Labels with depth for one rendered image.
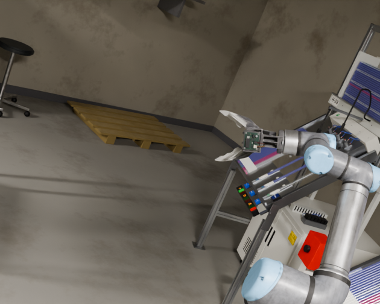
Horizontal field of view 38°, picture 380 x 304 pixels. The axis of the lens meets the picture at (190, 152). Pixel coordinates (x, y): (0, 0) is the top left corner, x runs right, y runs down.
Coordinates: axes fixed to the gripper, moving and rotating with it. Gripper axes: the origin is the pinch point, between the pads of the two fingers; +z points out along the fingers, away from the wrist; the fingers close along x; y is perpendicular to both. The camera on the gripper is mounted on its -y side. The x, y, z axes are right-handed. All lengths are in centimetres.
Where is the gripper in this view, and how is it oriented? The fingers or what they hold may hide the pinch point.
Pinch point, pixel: (216, 135)
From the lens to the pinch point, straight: 170.6
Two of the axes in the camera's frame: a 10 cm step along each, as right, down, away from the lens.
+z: -9.9, -1.0, 1.1
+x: -0.9, 9.9, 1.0
